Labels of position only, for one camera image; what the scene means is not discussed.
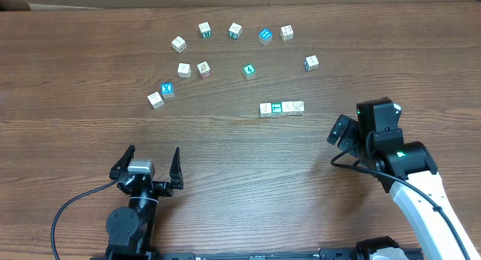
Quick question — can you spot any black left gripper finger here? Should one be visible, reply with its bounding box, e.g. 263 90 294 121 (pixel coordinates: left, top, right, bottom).
169 147 183 189
109 145 135 180

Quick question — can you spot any wooden cube letter I side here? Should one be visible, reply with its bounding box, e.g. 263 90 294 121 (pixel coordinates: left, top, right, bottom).
292 101 305 116

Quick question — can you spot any wooden cube ice cream drawing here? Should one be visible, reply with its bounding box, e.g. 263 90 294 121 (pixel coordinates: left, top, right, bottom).
281 101 294 116

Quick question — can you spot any green number seven cube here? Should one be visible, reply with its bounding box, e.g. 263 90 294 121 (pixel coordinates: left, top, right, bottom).
271 102 283 117

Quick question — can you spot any wooden cube with hook drawing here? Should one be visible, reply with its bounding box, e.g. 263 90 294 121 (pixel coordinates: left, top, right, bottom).
259 103 272 118

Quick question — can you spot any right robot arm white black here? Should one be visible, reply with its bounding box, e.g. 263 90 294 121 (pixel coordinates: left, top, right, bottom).
327 115 480 259

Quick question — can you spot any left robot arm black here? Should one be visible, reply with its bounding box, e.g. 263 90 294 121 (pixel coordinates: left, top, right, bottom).
104 145 183 260

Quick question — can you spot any wooden cube fish drawing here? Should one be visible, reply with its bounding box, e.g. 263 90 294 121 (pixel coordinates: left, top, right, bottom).
147 92 164 109

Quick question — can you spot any wooden cube blue X side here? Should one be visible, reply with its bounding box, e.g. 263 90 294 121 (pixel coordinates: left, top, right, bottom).
304 55 319 71

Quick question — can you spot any blue letter X cube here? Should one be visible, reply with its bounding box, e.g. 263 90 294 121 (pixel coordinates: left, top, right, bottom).
161 83 174 98

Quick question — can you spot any wooden cube globe drawing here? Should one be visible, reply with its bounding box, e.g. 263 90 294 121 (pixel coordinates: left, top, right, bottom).
177 63 192 78

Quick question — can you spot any wooden cube red Y side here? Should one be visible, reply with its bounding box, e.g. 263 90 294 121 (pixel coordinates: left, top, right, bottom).
197 62 211 78

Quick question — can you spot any wooden cube yellow side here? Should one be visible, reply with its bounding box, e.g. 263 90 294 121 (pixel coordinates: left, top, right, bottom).
280 25 294 41

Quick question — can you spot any green number four cube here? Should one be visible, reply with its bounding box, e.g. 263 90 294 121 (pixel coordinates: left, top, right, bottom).
242 63 256 80

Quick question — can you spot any plain wooden cube far left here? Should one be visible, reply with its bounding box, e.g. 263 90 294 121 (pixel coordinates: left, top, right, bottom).
171 36 186 53

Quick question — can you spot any blue top wooden cube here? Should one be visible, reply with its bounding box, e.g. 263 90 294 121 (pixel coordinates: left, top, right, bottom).
258 29 273 46

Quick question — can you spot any wooden cube green letter side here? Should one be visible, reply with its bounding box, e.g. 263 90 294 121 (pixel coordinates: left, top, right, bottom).
198 22 212 38

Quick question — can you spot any wooden cube green J side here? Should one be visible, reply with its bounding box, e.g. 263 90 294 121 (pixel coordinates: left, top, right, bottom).
228 23 242 40

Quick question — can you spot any left black cable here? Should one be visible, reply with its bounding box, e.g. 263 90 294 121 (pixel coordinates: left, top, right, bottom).
50 179 120 260

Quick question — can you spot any black cable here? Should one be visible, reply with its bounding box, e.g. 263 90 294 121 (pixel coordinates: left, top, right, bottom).
330 131 473 260
50 179 120 260

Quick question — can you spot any right black cable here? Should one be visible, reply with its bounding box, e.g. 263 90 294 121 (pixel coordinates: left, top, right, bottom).
330 131 473 260

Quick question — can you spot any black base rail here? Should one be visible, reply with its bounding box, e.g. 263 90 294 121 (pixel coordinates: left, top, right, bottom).
159 248 371 260

